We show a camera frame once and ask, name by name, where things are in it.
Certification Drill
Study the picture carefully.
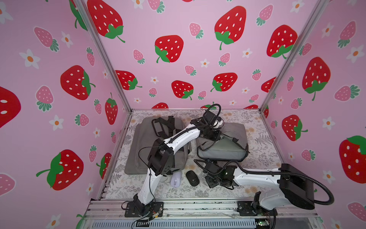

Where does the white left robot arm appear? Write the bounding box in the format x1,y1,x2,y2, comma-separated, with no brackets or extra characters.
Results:
133,121,224,215

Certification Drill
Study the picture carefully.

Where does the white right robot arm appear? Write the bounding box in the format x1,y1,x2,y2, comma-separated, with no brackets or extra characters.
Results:
204,162,315,216

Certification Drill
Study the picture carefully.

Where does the black computer mouse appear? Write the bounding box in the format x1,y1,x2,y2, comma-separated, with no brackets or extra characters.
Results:
186,170,200,187

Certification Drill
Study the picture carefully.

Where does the lilac computer mouse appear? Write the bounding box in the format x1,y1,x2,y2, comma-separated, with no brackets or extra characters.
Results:
170,171,182,188

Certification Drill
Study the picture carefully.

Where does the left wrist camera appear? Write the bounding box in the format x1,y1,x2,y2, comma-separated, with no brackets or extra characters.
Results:
203,110,224,129

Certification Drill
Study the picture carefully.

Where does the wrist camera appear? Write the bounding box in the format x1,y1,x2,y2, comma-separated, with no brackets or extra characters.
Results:
203,110,224,129
204,162,222,176

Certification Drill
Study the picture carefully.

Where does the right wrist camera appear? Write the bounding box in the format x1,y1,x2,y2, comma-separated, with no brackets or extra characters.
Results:
204,162,222,176

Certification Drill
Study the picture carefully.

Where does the black thin cable left arm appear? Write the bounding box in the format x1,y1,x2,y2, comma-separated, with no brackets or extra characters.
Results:
138,144,161,212

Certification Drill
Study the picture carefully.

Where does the grey backpack with black straps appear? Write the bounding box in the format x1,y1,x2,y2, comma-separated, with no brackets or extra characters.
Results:
124,116,185,175

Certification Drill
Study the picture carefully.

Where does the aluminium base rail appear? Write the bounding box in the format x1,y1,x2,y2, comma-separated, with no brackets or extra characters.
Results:
80,197,325,229

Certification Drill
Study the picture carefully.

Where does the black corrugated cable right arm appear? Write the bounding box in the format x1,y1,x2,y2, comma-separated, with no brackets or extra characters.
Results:
225,160,335,206

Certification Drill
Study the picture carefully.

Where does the aluminium frame post right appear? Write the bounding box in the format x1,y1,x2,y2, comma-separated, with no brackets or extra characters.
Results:
259,0,329,115

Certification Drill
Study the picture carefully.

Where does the aluminium frame post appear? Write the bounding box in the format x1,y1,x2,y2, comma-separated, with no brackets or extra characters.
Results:
259,0,329,115
75,0,132,114

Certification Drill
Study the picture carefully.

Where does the aluminium frame post left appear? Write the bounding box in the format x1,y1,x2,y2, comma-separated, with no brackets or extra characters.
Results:
75,0,132,114

